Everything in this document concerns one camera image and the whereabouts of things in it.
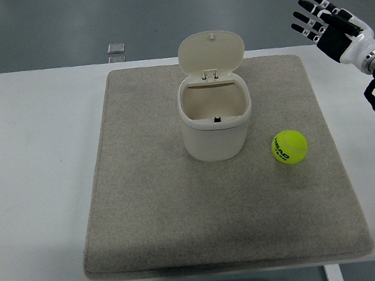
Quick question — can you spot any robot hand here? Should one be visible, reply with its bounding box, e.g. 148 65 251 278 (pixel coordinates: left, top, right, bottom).
288 0 375 72

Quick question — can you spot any yellow tennis ball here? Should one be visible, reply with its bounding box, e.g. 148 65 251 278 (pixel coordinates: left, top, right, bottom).
269 128 310 167

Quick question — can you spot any white bin with open lid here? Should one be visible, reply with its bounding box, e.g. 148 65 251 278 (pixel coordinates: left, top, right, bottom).
170 27 258 165

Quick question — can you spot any beige fabric mat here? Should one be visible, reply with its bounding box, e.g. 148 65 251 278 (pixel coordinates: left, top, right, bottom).
61 42 375 281

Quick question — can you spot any white table leg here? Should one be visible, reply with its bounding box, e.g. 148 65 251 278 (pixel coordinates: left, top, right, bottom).
323 263 343 281

